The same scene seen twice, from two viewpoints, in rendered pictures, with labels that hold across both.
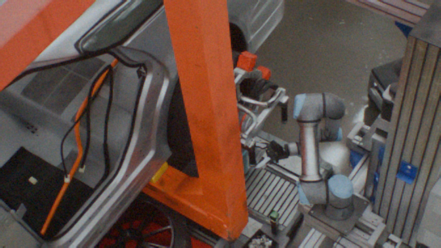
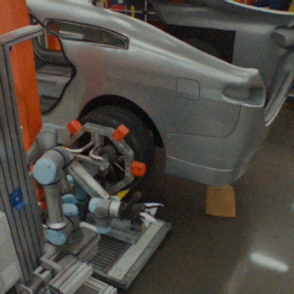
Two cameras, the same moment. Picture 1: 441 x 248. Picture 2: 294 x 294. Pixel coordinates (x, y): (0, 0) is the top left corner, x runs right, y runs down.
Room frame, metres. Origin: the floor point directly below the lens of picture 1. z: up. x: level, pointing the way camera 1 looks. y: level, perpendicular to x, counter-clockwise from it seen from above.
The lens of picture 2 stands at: (2.01, -2.69, 2.45)
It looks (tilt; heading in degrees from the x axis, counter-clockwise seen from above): 34 degrees down; 83
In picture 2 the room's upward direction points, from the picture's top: 4 degrees counter-clockwise
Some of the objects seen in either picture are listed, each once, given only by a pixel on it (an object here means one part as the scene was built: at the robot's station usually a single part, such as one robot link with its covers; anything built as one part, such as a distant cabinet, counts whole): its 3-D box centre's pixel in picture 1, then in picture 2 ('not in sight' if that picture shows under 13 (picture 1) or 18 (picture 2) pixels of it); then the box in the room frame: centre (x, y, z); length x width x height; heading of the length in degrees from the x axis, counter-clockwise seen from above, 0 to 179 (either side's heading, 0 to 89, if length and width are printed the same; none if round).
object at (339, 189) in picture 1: (338, 190); not in sight; (1.65, -0.54, 0.98); 0.13 x 0.12 x 0.14; 83
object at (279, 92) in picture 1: (259, 90); (101, 148); (2.30, -0.25, 1.03); 0.19 x 0.18 x 0.11; 49
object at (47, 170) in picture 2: not in sight; (53, 200); (1.94, -1.00, 1.19); 0.15 x 0.12 x 0.55; 61
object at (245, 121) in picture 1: (243, 119); (95, 163); (2.26, -0.15, 0.85); 0.21 x 0.14 x 0.14; 49
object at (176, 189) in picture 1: (176, 182); not in sight; (2.01, 0.27, 0.69); 0.52 x 0.17 x 0.35; 49
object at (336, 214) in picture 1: (338, 202); not in sight; (1.65, -0.55, 0.87); 0.15 x 0.15 x 0.10
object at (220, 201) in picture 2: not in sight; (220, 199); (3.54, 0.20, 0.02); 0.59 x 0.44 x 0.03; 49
